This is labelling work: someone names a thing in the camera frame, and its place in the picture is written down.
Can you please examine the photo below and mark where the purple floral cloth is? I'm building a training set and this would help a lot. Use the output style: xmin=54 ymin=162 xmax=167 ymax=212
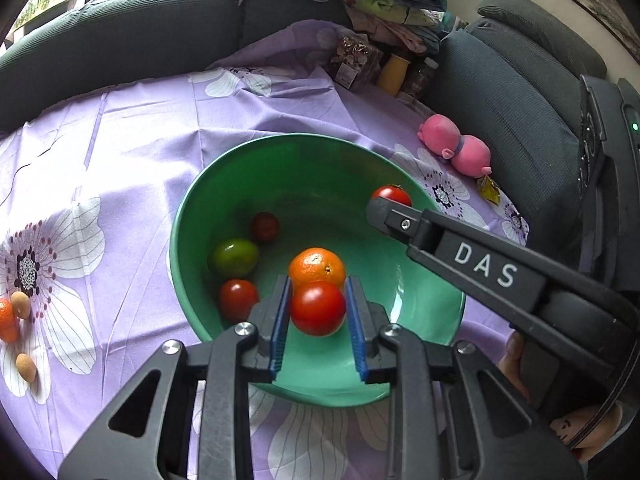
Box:
xmin=0 ymin=19 xmax=531 ymax=480

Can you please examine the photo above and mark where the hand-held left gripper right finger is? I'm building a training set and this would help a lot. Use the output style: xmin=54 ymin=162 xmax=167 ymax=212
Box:
xmin=345 ymin=275 xmax=586 ymax=480

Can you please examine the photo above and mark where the green citrus fruit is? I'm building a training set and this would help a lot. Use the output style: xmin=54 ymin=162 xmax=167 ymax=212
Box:
xmin=207 ymin=238 xmax=260 ymax=279

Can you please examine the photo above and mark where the yellow paper tag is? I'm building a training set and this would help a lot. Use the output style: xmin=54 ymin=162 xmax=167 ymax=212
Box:
xmin=477 ymin=176 xmax=501 ymax=205

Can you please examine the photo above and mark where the clear jar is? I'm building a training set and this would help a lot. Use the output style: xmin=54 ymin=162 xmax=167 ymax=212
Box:
xmin=400 ymin=57 xmax=440 ymax=103

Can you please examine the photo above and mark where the pink plush toy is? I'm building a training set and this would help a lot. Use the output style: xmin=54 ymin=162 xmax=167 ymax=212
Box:
xmin=417 ymin=114 xmax=492 ymax=177

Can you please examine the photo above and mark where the small red tomato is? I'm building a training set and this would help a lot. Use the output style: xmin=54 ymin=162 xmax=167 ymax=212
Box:
xmin=371 ymin=185 xmax=413 ymax=207

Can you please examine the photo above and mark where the clear bag of dried snacks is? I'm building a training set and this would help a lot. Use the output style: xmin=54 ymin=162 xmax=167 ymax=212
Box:
xmin=330 ymin=35 xmax=383 ymax=92

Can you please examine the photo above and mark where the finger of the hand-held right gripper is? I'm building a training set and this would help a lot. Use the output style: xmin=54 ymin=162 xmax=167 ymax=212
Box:
xmin=366 ymin=196 xmax=436 ymax=261

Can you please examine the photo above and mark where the yellow bottle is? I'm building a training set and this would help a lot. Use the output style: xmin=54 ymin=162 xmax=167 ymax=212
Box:
xmin=376 ymin=54 xmax=412 ymax=97

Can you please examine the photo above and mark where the dark red tomato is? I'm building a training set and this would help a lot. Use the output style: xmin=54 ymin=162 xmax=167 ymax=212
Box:
xmin=250 ymin=211 xmax=281 ymax=245

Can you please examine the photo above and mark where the pile of folded clothes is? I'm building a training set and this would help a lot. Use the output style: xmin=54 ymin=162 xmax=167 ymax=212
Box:
xmin=335 ymin=0 xmax=448 ymax=53

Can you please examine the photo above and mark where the green bowl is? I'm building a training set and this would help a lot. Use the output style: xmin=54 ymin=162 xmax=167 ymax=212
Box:
xmin=169 ymin=132 xmax=467 ymax=407

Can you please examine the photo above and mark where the person's right hand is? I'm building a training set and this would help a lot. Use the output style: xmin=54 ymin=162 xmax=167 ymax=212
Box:
xmin=500 ymin=332 xmax=626 ymax=463

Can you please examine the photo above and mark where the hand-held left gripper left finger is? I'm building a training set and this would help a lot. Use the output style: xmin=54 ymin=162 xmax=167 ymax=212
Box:
xmin=57 ymin=275 xmax=293 ymax=480

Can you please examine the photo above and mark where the dark grey sofa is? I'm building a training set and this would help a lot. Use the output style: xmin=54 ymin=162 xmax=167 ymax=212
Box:
xmin=0 ymin=0 xmax=351 ymax=133
xmin=425 ymin=0 xmax=608 ymax=311

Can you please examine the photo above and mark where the large red tomato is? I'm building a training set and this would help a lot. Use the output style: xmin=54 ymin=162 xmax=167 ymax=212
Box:
xmin=290 ymin=281 xmax=347 ymax=337

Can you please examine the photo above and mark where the orange mandarin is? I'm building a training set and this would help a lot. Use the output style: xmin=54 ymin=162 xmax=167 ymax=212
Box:
xmin=0 ymin=297 xmax=21 ymax=343
xmin=288 ymin=247 xmax=347 ymax=291

